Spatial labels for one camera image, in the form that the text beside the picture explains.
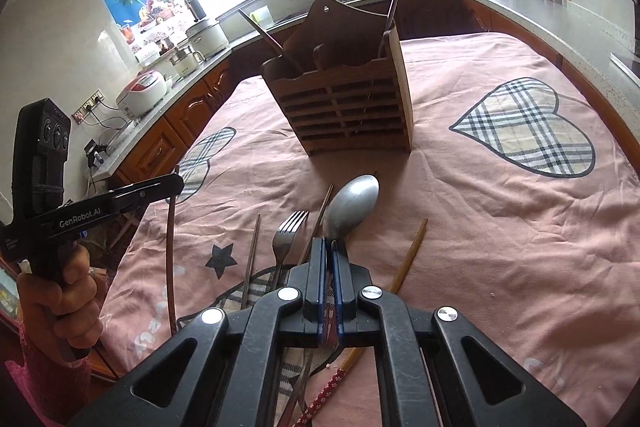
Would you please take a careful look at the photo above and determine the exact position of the small white electric pot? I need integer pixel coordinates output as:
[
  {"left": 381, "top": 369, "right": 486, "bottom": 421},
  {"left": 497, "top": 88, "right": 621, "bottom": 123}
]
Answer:
[{"left": 169, "top": 47, "right": 206, "bottom": 80}]

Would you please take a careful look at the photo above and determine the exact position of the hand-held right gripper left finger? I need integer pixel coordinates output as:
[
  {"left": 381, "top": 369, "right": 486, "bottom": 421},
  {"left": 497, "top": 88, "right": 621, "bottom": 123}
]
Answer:
[{"left": 67, "top": 237, "right": 332, "bottom": 427}]

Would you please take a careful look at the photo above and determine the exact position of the bamboo chopstick red patterned end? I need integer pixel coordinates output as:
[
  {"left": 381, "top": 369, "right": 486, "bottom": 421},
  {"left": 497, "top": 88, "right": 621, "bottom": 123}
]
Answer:
[{"left": 291, "top": 217, "right": 430, "bottom": 427}]

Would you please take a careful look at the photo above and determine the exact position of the large white cooker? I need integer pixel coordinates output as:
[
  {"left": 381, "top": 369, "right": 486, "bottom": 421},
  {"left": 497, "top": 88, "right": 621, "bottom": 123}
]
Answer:
[{"left": 185, "top": 18, "right": 230, "bottom": 56}]

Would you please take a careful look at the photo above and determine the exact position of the pink tablecloth with plaid hearts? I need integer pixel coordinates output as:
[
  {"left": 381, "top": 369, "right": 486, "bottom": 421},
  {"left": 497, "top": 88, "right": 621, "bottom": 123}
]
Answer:
[{"left": 102, "top": 32, "right": 640, "bottom": 427}]

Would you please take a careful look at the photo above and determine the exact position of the metal spoon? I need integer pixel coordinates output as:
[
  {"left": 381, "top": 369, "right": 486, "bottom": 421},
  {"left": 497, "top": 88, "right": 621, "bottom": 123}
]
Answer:
[{"left": 321, "top": 174, "right": 380, "bottom": 258}]

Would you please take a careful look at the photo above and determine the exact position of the person's left hand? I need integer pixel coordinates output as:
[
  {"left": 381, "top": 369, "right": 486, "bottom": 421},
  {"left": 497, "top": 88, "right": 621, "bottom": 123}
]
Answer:
[{"left": 16, "top": 241, "right": 104, "bottom": 364}]

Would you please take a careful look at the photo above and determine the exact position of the wall power socket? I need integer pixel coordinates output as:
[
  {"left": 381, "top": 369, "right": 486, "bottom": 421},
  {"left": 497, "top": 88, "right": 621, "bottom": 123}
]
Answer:
[{"left": 72, "top": 89, "right": 105, "bottom": 122}]

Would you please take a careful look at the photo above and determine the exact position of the white and red rice cooker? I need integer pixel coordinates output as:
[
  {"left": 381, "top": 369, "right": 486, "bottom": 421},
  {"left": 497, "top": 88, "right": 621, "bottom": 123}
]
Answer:
[{"left": 116, "top": 69, "right": 167, "bottom": 116}]

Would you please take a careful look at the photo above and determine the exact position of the wooden utensil holder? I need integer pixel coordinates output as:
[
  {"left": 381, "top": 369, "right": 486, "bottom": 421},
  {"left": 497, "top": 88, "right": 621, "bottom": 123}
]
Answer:
[{"left": 261, "top": 0, "right": 416, "bottom": 156}]

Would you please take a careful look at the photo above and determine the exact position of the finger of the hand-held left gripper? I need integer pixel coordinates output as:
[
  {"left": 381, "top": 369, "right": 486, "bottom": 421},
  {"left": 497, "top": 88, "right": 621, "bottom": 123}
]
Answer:
[{"left": 106, "top": 173, "right": 185, "bottom": 213}]

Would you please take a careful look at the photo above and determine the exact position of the person's left forearm pink sleeve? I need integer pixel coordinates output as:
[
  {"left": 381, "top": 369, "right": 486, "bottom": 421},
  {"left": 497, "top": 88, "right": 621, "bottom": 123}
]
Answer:
[{"left": 4, "top": 322, "right": 93, "bottom": 427}]

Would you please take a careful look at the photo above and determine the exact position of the grey kitchen countertop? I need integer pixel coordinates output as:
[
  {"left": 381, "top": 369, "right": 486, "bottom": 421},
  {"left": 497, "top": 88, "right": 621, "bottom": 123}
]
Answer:
[{"left": 92, "top": 0, "right": 640, "bottom": 180}]

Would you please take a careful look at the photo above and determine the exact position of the gas stove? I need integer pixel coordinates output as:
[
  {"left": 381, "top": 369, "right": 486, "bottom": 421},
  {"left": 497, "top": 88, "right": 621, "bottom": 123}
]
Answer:
[{"left": 611, "top": 49, "right": 640, "bottom": 82}]

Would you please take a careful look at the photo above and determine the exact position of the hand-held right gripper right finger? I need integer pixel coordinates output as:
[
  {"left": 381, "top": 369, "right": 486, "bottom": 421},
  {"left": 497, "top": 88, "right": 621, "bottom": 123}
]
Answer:
[{"left": 331, "top": 248, "right": 587, "bottom": 427}]

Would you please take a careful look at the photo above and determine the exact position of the metal fork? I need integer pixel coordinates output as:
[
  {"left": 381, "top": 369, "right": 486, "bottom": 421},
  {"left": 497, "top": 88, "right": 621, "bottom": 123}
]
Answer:
[{"left": 269, "top": 210, "right": 310, "bottom": 294}]

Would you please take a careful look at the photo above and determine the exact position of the black plug adapter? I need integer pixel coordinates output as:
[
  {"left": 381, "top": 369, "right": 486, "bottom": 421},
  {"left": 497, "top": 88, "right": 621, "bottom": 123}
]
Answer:
[{"left": 84, "top": 139, "right": 108, "bottom": 168}]

